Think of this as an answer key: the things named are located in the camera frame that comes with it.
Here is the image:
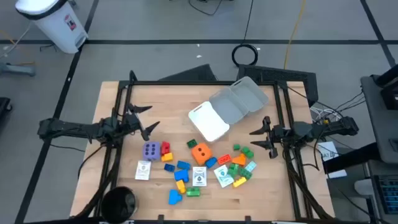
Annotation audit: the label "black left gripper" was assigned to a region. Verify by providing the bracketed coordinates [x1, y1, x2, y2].
[123, 103, 161, 142]

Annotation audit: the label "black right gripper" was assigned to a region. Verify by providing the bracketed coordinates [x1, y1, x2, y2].
[249, 116, 290, 160]

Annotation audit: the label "green two-stud block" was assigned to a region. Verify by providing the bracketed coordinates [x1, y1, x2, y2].
[241, 146, 255, 159]

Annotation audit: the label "light teal card box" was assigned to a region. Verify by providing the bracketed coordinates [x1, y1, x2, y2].
[244, 160, 258, 173]

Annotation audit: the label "orange large toy block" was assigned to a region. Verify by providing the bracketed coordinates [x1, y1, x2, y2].
[231, 153, 248, 167]

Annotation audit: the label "purple foam dice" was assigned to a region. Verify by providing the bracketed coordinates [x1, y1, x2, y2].
[142, 141, 162, 162]

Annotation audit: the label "dark green long brick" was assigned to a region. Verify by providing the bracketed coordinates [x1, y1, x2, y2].
[238, 167, 253, 180]

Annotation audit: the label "red-orange studded brick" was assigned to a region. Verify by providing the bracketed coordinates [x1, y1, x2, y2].
[217, 154, 233, 166]

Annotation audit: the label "yellow long studded brick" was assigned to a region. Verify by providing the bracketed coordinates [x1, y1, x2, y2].
[232, 176, 248, 189]

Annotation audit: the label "white card box teal emblem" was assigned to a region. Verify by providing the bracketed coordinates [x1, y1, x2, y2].
[213, 164, 234, 189]

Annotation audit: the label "orange foam dice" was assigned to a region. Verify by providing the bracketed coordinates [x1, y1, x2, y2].
[190, 142, 214, 166]

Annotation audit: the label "white card box black emblem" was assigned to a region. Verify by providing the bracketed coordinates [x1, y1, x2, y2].
[192, 166, 208, 187]

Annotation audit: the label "yellow large toy block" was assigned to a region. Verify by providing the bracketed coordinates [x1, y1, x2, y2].
[175, 179, 187, 194]

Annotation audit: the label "light blue large toy block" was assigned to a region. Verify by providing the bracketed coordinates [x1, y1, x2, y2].
[168, 189, 183, 206]

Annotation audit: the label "white plastic bin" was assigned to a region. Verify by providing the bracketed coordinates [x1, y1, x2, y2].
[188, 101, 231, 143]

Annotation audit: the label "white paper sheet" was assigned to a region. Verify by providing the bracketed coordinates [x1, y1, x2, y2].
[317, 141, 348, 180]

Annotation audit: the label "black plastic bucket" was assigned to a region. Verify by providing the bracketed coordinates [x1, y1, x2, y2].
[100, 185, 137, 224]

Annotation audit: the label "grey equipment cart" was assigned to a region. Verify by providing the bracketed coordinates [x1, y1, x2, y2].
[360, 74, 398, 165]

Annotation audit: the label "white pedal trash bin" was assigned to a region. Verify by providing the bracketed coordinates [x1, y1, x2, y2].
[14, 0, 90, 54]

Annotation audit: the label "black box on cart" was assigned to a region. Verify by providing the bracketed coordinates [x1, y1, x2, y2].
[371, 63, 398, 110]

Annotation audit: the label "grey floor stand foot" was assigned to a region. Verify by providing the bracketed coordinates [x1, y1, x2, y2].
[0, 61, 36, 77]

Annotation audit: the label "backlit keyboard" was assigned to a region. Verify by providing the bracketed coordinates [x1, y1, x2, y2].
[374, 174, 398, 215]

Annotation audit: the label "black aluminium table frame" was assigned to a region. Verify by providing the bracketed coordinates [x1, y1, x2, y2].
[73, 70, 335, 223]

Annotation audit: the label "black coiled floor cable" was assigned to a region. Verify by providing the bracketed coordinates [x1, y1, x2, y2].
[231, 0, 259, 67]

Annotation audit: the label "yellow hanging cable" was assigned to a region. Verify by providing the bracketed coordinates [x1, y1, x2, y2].
[283, 0, 305, 70]

